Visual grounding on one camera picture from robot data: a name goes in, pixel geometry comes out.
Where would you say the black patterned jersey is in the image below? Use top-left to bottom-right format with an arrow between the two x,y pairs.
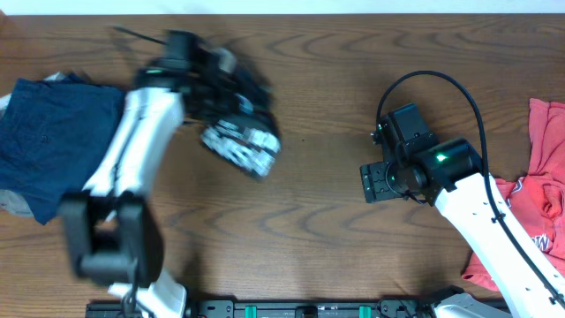
200,65 -> 282,180

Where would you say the red printed t-shirt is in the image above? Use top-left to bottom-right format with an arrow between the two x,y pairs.
461,97 -> 565,293

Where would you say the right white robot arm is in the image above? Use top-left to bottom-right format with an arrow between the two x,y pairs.
360,134 -> 564,317

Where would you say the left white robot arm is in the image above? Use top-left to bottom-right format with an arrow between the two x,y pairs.
57,65 -> 230,317

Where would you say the folded navy blue garment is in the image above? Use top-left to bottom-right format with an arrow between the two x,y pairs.
1,74 -> 125,224

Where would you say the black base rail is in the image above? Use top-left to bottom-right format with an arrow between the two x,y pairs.
86,286 -> 513,318

